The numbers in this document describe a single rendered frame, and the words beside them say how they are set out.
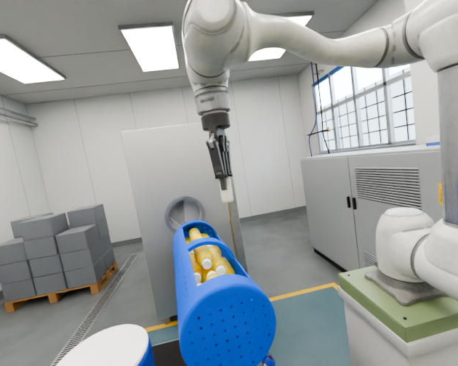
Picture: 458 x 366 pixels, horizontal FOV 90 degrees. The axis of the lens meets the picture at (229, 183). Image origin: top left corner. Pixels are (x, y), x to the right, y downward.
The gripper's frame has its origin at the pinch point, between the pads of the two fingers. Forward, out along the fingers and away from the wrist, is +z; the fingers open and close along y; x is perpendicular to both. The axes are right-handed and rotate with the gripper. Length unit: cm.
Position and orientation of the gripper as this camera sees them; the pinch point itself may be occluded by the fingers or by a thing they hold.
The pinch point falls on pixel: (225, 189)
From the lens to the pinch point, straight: 62.8
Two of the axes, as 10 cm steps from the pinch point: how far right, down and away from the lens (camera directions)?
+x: 9.5, -1.1, -3.0
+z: 1.5, 9.8, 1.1
